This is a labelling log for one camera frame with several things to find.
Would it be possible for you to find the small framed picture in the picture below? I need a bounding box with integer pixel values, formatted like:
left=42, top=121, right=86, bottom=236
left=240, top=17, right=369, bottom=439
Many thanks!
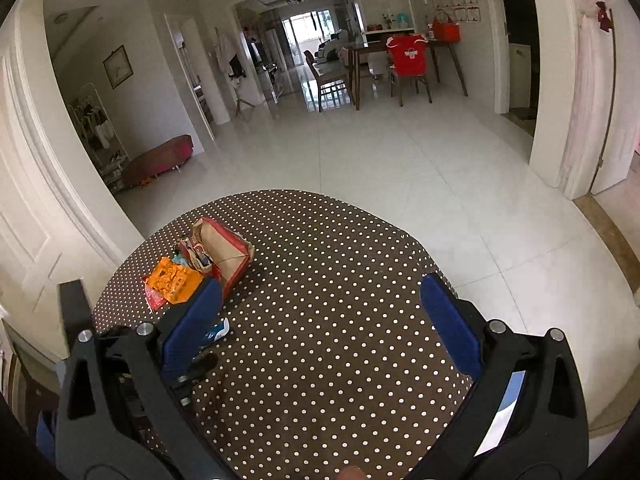
left=102, top=44, right=133, bottom=90

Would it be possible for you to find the wooden dining table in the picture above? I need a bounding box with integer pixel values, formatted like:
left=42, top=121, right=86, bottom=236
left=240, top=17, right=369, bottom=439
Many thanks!
left=344, top=37, right=469, bottom=111

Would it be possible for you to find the tripod clothes stand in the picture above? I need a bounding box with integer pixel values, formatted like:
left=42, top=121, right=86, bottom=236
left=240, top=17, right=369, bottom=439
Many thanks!
left=214, top=29, right=256, bottom=121

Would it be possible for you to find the red upholstered bench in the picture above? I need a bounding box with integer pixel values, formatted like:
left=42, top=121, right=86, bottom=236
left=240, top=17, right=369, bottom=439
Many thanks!
left=121, top=134, right=194, bottom=187

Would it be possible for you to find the red basket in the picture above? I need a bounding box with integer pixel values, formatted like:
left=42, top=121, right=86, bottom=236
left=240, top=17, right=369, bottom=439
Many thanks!
left=430, top=8, right=461, bottom=43

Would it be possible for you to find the round polka dot table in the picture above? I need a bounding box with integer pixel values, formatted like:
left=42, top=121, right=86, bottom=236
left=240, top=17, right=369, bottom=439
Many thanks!
left=92, top=189, right=473, bottom=480

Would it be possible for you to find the orange plastic bag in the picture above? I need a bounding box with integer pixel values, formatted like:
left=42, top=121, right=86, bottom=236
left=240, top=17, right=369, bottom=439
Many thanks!
left=144, top=256, right=205, bottom=306

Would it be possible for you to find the wooden dining chair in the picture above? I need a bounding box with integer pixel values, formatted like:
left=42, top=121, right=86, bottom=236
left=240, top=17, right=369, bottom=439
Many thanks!
left=305, top=52, right=351, bottom=113
left=384, top=35, right=434, bottom=108

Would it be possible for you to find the red packet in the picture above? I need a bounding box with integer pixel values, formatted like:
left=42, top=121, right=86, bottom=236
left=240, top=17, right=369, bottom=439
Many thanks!
left=142, top=280, right=169, bottom=311

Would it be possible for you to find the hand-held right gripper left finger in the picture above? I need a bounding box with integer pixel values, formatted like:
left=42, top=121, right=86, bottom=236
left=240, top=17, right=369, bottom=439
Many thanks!
left=54, top=277, right=236, bottom=480

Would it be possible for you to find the light blue trash bin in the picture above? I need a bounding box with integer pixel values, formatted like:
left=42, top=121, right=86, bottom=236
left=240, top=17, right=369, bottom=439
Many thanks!
left=474, top=369, right=527, bottom=457

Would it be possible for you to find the grey massage chair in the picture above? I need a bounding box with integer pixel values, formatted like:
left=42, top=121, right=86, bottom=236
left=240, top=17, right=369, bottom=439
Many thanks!
left=317, top=30, right=346, bottom=61

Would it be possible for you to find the white appliance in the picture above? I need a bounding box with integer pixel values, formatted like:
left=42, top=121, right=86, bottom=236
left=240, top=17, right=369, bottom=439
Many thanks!
left=508, top=42, right=532, bottom=111

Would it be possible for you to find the red shirt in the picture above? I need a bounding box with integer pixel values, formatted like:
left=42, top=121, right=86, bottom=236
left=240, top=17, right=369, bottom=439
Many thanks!
left=385, top=33, right=429, bottom=77

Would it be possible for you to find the white door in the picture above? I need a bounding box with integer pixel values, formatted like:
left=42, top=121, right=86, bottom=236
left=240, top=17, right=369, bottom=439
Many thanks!
left=589, top=0, right=640, bottom=197

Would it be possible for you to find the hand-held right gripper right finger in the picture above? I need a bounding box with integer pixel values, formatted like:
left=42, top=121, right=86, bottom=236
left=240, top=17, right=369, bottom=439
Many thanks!
left=410, top=273, right=590, bottom=480

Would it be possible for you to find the red cardboard box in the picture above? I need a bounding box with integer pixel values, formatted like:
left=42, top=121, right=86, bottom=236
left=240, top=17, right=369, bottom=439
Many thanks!
left=189, top=217, right=255, bottom=299

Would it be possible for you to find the blue white packet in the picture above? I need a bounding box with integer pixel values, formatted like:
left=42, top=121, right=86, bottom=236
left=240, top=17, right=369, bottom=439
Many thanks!
left=202, top=317, right=231, bottom=344

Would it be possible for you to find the white sideboard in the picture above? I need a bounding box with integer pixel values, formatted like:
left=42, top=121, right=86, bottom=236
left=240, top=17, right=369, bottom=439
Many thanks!
left=360, top=27, right=416, bottom=47

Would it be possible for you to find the white coat rack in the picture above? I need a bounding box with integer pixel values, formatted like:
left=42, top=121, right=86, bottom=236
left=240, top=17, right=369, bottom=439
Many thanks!
left=69, top=82, right=131, bottom=194

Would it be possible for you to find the pink lace curtain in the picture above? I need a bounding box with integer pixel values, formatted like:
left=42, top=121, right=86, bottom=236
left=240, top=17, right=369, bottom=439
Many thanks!
left=556, top=0, right=640, bottom=197

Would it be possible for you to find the brown doormat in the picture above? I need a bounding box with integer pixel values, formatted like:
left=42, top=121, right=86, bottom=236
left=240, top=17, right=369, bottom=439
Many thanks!
left=501, top=107, right=534, bottom=137

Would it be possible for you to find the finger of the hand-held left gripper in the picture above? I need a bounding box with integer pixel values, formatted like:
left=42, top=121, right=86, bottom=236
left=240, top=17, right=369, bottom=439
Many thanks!
left=174, top=349, right=219, bottom=407
left=58, top=280, right=94, bottom=361

